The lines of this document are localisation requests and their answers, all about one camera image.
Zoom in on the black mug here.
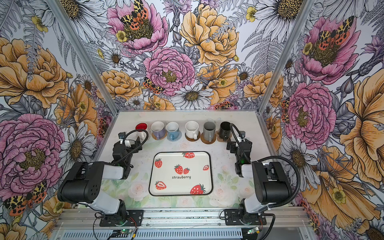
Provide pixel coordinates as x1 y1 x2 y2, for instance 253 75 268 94
219 122 232 139

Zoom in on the red interior mug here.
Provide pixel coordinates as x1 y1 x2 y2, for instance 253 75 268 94
135 123 148 141

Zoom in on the paw shaped wooden coaster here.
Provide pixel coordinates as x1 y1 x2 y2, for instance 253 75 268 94
215 131 233 143

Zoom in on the woven rattan coaster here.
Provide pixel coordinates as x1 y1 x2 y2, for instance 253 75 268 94
152 132 168 141

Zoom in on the grey mug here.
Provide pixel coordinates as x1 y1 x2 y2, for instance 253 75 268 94
203 122 216 141

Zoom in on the plain round wooden coaster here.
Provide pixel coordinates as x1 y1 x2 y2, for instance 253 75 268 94
200 135 217 145

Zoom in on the white mug purple handle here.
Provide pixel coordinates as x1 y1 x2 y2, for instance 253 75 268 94
151 121 166 136

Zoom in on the scratched dark wooden coaster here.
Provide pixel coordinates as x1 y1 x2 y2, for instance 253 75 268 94
185 133 201 142

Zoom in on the white mug blue handle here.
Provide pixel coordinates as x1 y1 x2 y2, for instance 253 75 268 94
166 122 180 133

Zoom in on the grey braided coaster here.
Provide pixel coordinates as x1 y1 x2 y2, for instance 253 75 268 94
167 132 182 142

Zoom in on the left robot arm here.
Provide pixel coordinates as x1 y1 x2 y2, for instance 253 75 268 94
57 138 142 227

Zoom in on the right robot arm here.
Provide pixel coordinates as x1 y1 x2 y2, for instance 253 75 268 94
224 140 293 226

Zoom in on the strawberry print serving tray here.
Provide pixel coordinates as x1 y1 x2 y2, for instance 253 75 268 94
149 151 214 197

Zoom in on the green circuit board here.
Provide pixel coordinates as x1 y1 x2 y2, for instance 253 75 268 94
111 229 135 239

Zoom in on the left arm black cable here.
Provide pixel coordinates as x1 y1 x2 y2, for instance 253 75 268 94
115 128 150 166

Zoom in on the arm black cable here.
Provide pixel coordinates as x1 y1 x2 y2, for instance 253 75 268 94
229 122 301 240
115 128 150 166

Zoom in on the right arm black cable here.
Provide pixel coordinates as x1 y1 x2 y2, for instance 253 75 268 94
229 122 301 240

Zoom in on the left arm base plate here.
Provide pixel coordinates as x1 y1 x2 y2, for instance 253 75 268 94
99 210 144 227

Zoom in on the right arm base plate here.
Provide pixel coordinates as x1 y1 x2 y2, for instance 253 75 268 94
224 209 267 226

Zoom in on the aluminium front rail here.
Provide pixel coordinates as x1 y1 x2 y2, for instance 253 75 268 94
56 207 310 230

